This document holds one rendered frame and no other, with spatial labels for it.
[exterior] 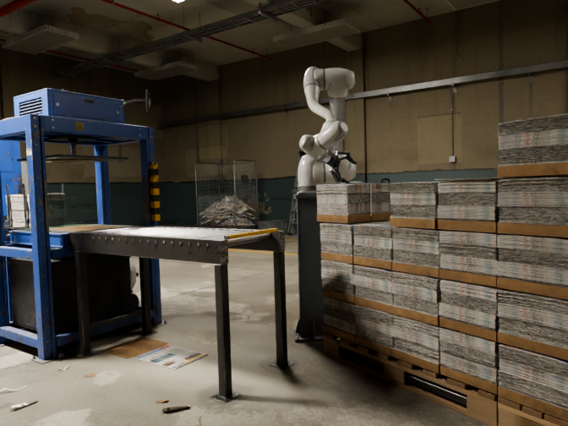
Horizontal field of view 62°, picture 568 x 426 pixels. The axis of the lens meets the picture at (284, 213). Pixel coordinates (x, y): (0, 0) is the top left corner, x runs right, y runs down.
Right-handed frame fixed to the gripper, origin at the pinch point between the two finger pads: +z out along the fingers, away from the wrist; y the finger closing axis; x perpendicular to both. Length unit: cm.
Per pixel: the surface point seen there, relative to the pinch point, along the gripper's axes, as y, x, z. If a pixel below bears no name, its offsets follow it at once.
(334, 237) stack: 41.9, 2.8, 2.1
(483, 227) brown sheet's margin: 32, 100, -2
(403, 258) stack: 48, 55, 6
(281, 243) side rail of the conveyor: 58, -9, -24
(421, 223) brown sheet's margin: 32, 67, -3
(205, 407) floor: 149, 10, -44
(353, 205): 22.7, 14.0, -1.1
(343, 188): 16.0, 12.1, -11.1
